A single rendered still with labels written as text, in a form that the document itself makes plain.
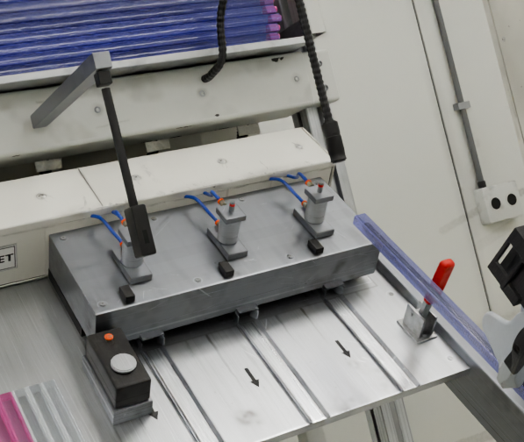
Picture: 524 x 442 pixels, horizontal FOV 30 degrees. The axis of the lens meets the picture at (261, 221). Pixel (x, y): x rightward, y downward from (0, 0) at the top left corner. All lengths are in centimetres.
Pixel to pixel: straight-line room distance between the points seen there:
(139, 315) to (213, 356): 9
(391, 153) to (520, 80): 113
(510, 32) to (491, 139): 135
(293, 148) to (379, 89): 196
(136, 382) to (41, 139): 32
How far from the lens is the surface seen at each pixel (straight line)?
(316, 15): 121
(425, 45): 328
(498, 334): 84
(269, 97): 120
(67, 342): 100
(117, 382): 90
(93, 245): 102
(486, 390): 105
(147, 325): 98
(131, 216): 85
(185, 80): 116
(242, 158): 114
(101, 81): 86
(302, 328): 104
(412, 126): 317
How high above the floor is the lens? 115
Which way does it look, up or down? 2 degrees up
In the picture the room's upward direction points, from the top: 14 degrees counter-clockwise
